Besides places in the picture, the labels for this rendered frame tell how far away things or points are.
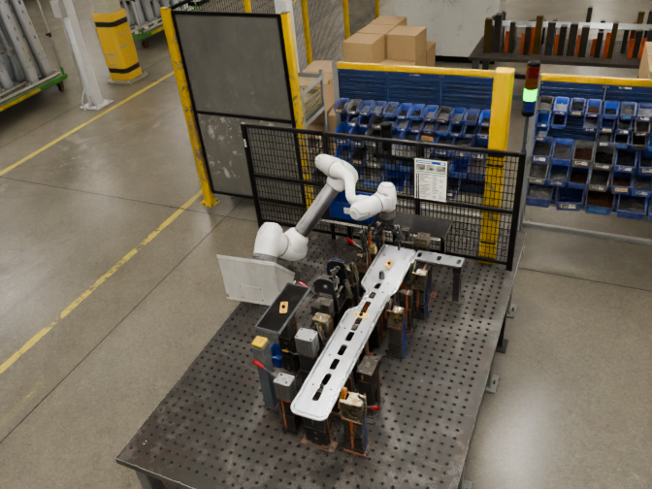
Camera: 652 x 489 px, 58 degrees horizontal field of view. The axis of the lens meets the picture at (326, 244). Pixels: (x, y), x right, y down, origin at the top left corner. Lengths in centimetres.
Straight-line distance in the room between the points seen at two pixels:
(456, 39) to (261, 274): 678
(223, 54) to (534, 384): 368
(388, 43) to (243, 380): 531
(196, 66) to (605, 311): 404
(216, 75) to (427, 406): 362
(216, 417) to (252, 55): 320
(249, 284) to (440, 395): 137
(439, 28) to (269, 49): 496
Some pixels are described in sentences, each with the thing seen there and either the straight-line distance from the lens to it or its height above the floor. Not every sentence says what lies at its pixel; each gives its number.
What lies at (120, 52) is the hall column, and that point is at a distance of 1050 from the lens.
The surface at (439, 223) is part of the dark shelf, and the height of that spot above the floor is 103.
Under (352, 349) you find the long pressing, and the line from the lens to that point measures 303.
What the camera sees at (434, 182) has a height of 128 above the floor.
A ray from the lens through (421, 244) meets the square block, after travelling 368.
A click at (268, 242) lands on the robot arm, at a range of 371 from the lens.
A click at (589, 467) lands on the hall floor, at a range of 398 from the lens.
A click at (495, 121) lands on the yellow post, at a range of 357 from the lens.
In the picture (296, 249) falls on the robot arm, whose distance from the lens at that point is 384.
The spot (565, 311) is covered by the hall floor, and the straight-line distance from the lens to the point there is 488.
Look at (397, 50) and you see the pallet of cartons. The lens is 772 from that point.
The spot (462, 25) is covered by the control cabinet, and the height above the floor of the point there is 57.
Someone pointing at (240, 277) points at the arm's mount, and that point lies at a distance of 376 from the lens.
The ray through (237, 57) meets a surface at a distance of 542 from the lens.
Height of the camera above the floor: 316
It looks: 35 degrees down
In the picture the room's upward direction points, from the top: 6 degrees counter-clockwise
